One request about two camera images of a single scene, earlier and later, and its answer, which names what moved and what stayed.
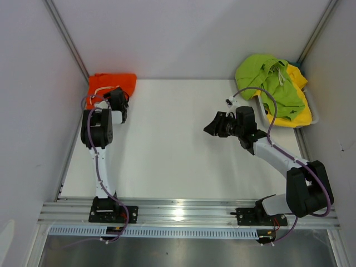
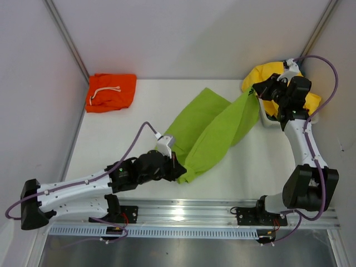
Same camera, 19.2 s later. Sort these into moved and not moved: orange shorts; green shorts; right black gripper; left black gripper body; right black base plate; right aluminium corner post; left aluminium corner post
Moved: green shorts; right black gripper; left black gripper body
Not moved: left aluminium corner post; right aluminium corner post; orange shorts; right black base plate
